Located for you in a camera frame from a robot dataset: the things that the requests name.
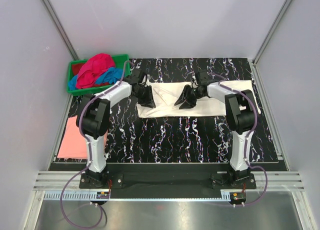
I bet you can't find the aluminium frame post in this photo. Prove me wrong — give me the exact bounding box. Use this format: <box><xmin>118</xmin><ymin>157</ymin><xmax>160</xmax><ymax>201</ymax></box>
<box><xmin>252</xmin><ymin>0</ymin><xmax>301</xmax><ymax>65</ymax></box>
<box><xmin>41</xmin><ymin>0</ymin><xmax>80</xmax><ymax>60</ymax></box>

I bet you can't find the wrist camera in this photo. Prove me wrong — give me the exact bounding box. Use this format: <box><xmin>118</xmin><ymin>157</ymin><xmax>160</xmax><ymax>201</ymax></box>
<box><xmin>194</xmin><ymin>70</ymin><xmax>214</xmax><ymax>86</ymax></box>
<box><xmin>129</xmin><ymin>68</ymin><xmax>149</xmax><ymax>85</ymax></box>

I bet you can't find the blue t shirt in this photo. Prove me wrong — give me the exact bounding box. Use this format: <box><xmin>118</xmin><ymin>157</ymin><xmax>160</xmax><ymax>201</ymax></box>
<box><xmin>67</xmin><ymin>67</ymin><xmax>123</xmax><ymax>91</ymax></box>

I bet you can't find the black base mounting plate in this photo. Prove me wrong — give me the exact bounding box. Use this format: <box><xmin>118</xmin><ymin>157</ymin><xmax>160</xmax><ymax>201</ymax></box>
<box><xmin>79</xmin><ymin>163</ymin><xmax>257</xmax><ymax>201</ymax></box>

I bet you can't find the grey slotted cable duct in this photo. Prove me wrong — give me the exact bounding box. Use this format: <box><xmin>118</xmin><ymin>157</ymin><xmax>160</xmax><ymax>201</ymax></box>
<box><xmin>43</xmin><ymin>190</ymin><xmax>231</xmax><ymax>202</ymax></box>

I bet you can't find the green plastic bin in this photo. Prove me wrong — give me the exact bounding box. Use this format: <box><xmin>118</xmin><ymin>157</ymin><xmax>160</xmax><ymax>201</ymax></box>
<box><xmin>66</xmin><ymin>54</ymin><xmax>130</xmax><ymax>96</ymax></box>

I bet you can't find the dark red t shirt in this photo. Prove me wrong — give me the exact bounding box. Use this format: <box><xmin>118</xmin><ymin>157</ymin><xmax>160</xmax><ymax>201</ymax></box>
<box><xmin>71</xmin><ymin>62</ymin><xmax>86</xmax><ymax>76</ymax></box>

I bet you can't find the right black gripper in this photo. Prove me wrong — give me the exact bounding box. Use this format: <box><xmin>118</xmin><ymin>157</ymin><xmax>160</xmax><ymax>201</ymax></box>
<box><xmin>174</xmin><ymin>84</ymin><xmax>204</xmax><ymax>110</ymax></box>

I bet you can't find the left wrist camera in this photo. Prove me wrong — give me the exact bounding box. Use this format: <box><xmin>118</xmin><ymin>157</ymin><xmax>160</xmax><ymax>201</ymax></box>
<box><xmin>129</xmin><ymin>68</ymin><xmax>149</xmax><ymax>85</ymax></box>

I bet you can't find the left aluminium frame post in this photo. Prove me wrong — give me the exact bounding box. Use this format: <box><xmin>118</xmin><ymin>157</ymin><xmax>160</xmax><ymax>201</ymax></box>
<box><xmin>41</xmin><ymin>0</ymin><xmax>80</xmax><ymax>60</ymax></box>

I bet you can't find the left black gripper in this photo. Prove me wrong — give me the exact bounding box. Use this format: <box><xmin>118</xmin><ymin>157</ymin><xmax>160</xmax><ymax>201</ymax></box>
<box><xmin>133</xmin><ymin>84</ymin><xmax>156</xmax><ymax>109</ymax></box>

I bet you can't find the folded pink t shirt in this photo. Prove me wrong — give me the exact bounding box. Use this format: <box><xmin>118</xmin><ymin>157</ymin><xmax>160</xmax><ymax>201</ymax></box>
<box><xmin>57</xmin><ymin>116</ymin><xmax>88</xmax><ymax>160</ymax></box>

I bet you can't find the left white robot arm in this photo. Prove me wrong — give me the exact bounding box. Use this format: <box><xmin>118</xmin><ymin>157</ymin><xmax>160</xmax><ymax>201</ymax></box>
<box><xmin>76</xmin><ymin>81</ymin><xmax>156</xmax><ymax>188</ymax></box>

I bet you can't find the magenta pink t shirt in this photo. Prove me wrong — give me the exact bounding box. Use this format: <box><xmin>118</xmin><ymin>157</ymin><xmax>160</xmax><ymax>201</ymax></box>
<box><xmin>75</xmin><ymin>53</ymin><xmax>116</xmax><ymax>89</ymax></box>

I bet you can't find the cream white t shirt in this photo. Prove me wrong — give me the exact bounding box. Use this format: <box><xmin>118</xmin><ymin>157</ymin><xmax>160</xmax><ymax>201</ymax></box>
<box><xmin>136</xmin><ymin>79</ymin><xmax>262</xmax><ymax>119</ymax></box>

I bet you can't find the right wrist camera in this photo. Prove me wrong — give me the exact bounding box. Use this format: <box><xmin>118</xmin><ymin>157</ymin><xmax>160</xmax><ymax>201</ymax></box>
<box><xmin>194</xmin><ymin>70</ymin><xmax>214</xmax><ymax>86</ymax></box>

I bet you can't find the right aluminium frame post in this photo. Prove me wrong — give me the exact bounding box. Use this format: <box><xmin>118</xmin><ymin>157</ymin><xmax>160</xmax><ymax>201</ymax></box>
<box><xmin>252</xmin><ymin>0</ymin><xmax>301</xmax><ymax>65</ymax></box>

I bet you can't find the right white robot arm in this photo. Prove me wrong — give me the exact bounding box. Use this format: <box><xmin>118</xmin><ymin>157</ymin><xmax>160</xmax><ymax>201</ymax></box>
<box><xmin>174</xmin><ymin>82</ymin><xmax>258</xmax><ymax>189</ymax></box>

